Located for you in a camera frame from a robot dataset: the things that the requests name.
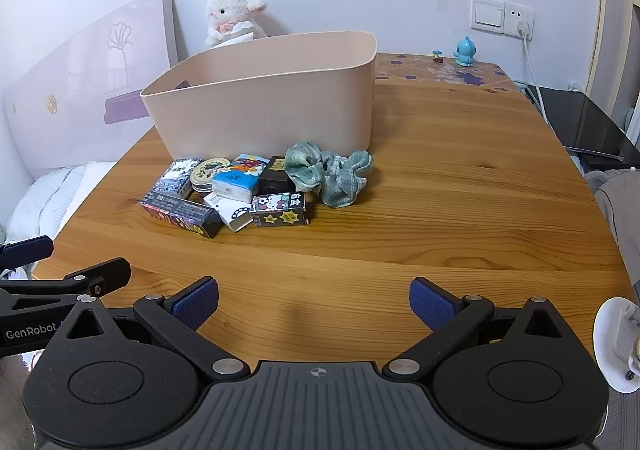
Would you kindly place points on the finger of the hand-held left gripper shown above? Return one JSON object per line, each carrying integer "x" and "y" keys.
{"x": 30, "y": 248}
{"x": 107, "y": 274}

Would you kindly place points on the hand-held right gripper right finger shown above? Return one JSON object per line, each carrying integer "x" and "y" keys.
{"x": 433, "y": 304}

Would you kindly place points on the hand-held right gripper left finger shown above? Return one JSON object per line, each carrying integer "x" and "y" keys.
{"x": 196, "y": 304}

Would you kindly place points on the white bedding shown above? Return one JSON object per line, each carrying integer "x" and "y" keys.
{"x": 45, "y": 200}

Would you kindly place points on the long black patterned box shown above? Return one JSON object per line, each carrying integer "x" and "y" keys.
{"x": 180, "y": 216}

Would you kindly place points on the white labelled box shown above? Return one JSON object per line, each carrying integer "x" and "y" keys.
{"x": 232, "y": 216}

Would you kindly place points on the black white patterned box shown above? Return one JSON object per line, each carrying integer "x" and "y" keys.
{"x": 174, "y": 177}

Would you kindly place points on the cartoon cat box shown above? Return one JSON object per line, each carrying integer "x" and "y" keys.
{"x": 277, "y": 212}

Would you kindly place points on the white blue tissue pack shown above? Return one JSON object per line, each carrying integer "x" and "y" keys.
{"x": 234, "y": 186}

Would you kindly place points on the round green tin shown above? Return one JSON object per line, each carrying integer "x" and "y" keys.
{"x": 210, "y": 169}

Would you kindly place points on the blue red printed tissue pack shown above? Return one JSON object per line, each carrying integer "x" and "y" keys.
{"x": 250, "y": 163}

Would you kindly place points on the black gold box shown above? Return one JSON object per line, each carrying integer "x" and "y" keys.
{"x": 275, "y": 174}

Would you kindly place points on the green plaid scrunchie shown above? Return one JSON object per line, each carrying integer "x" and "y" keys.
{"x": 345, "y": 180}

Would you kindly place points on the pink bed headboard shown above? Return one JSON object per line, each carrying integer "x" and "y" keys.
{"x": 75, "y": 79}

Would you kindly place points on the white round plastic holder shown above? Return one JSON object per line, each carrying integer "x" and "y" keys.
{"x": 607, "y": 345}

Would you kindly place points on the beige plastic storage bin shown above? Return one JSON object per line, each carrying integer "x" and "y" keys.
{"x": 260, "y": 109}

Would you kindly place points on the grey cloth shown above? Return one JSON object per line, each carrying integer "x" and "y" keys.
{"x": 620, "y": 210}

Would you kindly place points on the purple flower table cover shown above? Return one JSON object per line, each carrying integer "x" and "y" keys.
{"x": 425, "y": 72}

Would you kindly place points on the small mushroom figurine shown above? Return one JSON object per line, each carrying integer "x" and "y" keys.
{"x": 438, "y": 55}

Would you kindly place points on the blue toy figurine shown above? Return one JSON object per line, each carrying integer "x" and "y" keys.
{"x": 464, "y": 52}

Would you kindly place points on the white power plug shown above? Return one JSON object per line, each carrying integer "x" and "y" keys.
{"x": 523, "y": 29}

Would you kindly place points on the white plush sheep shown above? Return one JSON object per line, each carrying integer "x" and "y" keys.
{"x": 232, "y": 9}

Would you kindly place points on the light wooden cabinet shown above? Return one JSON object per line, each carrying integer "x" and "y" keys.
{"x": 607, "y": 29}

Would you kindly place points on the white wall switch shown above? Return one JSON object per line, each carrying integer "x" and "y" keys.
{"x": 487, "y": 13}

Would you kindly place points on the white wall socket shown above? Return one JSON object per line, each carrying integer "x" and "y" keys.
{"x": 520, "y": 12}

